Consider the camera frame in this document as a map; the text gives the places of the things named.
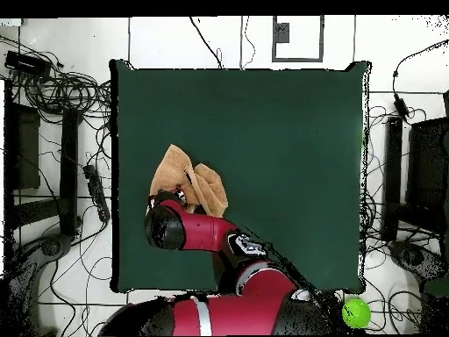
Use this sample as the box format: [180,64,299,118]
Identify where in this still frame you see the tan terry towel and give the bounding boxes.
[148,143,230,218]

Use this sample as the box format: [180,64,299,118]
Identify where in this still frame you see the black power strip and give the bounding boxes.
[82,164,110,223]

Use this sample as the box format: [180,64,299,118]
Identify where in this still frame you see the dark green table cloth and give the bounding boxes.
[109,58,372,294]

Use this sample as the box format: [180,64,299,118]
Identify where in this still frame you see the grey stand base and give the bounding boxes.
[6,233,75,336]
[387,240,449,282]

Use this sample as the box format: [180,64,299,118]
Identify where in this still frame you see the black electronics box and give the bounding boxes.
[5,49,53,76]

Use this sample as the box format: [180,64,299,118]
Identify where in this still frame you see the bright green ball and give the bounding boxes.
[341,298,372,330]

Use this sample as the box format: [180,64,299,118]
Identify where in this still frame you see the tangled black cable bundle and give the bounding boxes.
[10,52,113,118]

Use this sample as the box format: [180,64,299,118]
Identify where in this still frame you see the thick black floor cable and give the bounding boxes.
[189,16,225,70]

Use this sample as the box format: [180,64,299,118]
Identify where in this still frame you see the thin black floor cable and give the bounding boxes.
[240,15,256,69]

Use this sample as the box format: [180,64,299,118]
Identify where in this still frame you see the grey square floor frame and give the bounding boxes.
[272,15,325,63]

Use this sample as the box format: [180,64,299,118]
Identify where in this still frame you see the black cable with inline adapter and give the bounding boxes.
[391,39,449,122]

